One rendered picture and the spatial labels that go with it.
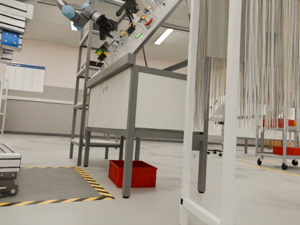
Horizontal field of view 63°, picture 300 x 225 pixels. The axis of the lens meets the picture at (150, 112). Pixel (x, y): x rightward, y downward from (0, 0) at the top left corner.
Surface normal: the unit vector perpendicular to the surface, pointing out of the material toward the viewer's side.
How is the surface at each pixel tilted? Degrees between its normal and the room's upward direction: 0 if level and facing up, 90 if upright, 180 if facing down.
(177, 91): 90
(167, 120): 90
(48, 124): 90
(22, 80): 90
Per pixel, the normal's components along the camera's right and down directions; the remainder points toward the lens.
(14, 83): 0.29, -0.05
